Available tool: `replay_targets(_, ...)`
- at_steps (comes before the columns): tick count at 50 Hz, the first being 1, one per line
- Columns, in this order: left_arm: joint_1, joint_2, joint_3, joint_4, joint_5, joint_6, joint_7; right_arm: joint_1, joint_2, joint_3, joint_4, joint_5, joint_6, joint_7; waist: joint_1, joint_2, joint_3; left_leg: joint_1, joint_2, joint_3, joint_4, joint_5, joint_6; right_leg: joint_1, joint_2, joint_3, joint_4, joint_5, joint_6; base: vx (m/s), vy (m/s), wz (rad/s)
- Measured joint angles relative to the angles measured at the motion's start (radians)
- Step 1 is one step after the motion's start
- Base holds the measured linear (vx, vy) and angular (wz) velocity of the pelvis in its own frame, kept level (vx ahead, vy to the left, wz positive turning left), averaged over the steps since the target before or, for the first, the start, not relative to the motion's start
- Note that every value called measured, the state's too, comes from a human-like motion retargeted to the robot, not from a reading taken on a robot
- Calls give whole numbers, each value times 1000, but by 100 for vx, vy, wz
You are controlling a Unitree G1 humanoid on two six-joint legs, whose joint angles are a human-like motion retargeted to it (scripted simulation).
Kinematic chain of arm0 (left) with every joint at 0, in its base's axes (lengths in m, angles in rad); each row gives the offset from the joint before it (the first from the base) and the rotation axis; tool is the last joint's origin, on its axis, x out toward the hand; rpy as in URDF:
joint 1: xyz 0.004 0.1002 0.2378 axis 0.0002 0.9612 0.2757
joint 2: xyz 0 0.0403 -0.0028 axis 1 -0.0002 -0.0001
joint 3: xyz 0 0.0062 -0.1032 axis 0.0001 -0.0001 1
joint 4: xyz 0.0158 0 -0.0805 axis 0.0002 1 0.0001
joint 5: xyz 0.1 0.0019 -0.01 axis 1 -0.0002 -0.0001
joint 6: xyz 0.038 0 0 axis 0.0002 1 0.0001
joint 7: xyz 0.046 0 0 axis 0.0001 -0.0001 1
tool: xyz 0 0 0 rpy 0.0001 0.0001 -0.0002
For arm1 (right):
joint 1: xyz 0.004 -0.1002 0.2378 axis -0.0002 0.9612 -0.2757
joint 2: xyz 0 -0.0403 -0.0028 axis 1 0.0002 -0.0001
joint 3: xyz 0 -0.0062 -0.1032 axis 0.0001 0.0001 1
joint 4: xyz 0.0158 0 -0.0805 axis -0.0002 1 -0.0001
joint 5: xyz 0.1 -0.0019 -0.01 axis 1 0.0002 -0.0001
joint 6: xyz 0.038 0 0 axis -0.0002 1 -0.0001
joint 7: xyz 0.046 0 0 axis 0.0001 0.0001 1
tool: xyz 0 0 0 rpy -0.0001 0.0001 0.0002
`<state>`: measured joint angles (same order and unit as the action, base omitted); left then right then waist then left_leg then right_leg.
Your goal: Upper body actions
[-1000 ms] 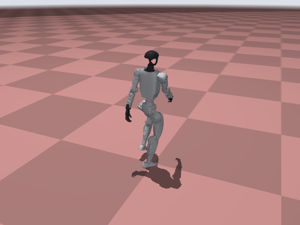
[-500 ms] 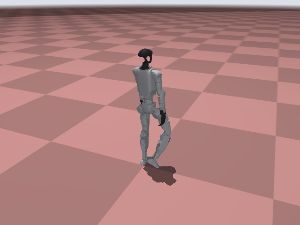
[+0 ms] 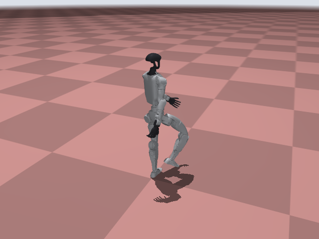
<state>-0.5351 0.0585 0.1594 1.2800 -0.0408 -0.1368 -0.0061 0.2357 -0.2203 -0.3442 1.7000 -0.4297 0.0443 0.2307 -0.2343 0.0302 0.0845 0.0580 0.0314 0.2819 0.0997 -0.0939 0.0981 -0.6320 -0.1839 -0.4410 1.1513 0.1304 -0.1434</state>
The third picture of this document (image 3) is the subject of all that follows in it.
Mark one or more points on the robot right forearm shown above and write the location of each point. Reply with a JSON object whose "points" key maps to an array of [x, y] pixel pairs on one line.
{"points": [[160, 109]]}

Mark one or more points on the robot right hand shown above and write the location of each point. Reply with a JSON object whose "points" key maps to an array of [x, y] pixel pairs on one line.
{"points": [[154, 131]]}

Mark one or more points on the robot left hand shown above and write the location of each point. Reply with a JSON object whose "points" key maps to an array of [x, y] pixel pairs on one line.
{"points": [[172, 101]]}

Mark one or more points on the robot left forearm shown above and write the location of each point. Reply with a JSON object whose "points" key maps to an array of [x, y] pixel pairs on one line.
{"points": [[166, 97]]}

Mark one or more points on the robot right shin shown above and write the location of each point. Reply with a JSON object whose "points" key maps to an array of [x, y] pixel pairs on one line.
{"points": [[178, 146]]}

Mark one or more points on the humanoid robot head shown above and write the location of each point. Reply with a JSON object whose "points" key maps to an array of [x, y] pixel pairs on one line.
{"points": [[152, 57]]}

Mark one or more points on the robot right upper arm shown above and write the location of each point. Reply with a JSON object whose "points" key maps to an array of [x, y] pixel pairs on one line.
{"points": [[161, 82]]}

